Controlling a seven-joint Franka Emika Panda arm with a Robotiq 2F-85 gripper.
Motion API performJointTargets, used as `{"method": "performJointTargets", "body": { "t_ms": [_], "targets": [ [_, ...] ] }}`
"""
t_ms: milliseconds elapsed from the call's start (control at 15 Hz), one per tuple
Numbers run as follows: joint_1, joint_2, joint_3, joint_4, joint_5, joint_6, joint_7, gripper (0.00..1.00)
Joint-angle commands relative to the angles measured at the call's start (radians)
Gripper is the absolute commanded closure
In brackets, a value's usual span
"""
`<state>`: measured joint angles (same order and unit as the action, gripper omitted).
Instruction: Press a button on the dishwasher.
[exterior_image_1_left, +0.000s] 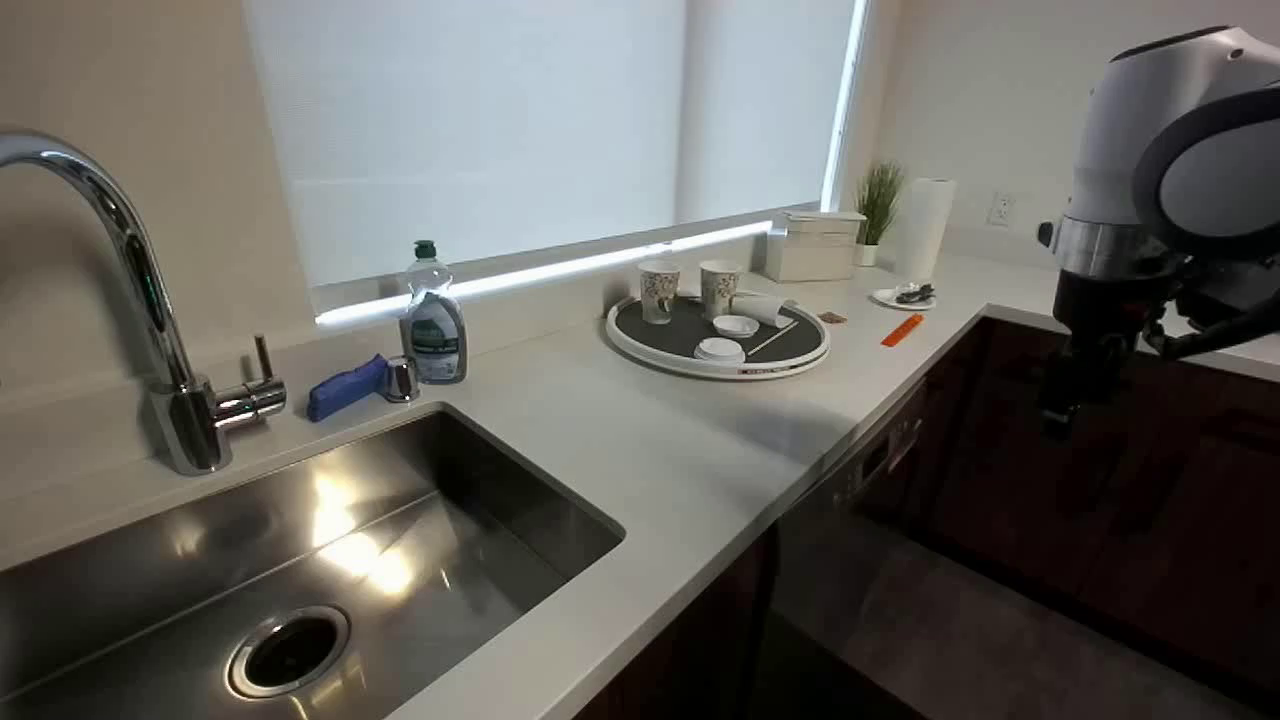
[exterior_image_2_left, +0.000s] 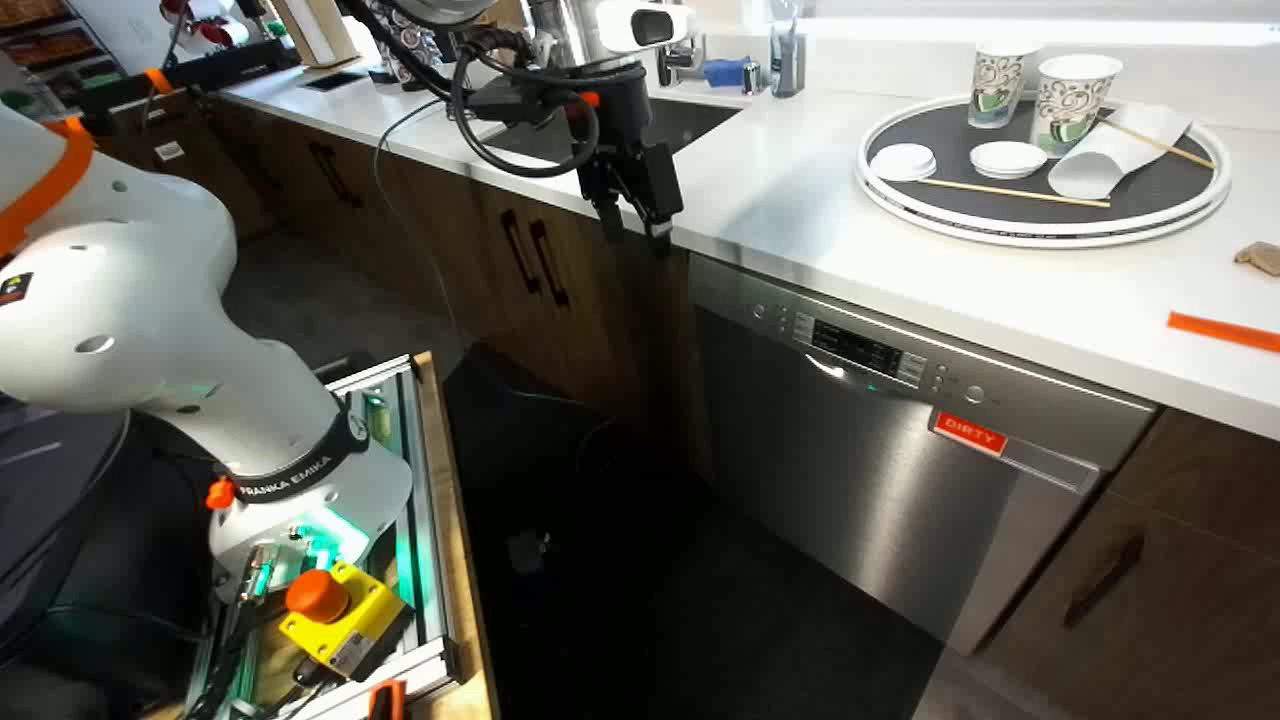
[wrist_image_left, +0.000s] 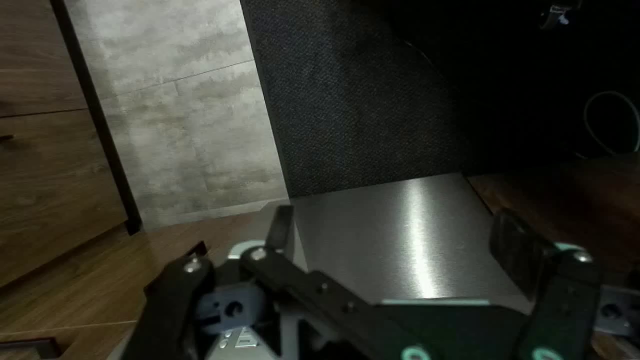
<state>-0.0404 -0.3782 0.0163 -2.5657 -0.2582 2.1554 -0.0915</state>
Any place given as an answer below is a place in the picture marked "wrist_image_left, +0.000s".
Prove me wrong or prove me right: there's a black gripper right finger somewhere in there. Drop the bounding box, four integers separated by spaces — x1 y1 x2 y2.
491 208 606 360

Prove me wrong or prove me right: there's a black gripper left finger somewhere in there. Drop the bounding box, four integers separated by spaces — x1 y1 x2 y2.
122 203 429 360

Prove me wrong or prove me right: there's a stainless steel Bosch dishwasher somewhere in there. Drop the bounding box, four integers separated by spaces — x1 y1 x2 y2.
290 169 536 315

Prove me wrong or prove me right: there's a brown wooden cabinet front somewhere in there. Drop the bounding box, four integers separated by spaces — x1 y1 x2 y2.
466 155 640 360

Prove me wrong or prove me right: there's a black textured floor mat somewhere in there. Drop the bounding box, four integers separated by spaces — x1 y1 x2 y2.
239 0 640 199

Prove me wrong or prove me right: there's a brown wooden cabinet panel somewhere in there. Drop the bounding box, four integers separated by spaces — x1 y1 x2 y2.
0 209 277 360

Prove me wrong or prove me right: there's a small grey clip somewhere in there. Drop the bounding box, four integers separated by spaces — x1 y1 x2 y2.
538 0 585 31

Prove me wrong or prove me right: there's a dark brown wooden drawer cabinet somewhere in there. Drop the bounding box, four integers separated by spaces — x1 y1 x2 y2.
0 0 145 290

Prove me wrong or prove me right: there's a grey looped cable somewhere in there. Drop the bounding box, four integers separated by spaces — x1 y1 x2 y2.
581 88 640 160

